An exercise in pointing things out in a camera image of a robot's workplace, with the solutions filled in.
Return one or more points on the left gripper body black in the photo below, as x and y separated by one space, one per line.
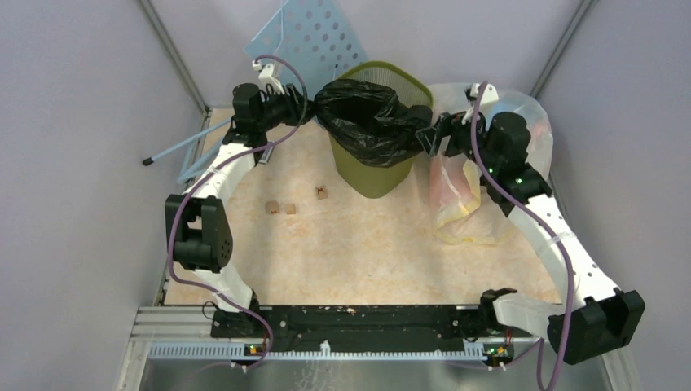
279 109

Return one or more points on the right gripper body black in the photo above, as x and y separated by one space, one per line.
460 134

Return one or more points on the black trash bag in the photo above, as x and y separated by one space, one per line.
370 122

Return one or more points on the yellow translucent trash bag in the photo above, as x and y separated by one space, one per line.
461 210

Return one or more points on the green mesh trash bin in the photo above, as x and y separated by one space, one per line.
374 182

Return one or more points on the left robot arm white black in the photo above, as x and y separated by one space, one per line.
199 238

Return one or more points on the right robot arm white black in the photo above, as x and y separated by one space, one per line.
595 315

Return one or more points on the clear trash bag with waste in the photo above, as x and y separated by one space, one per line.
451 98

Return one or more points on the deck of playing cards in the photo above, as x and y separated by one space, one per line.
266 156

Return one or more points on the light blue perforated board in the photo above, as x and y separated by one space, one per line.
314 37

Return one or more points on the light blue tripod stand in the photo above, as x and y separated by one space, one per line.
192 163

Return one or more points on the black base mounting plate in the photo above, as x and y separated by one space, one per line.
357 328

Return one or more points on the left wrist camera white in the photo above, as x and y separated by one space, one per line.
269 76

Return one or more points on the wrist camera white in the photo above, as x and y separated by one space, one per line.
479 101
269 76

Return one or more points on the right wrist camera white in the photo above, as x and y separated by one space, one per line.
479 101

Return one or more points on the grey slotted cable duct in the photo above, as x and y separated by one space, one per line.
236 351

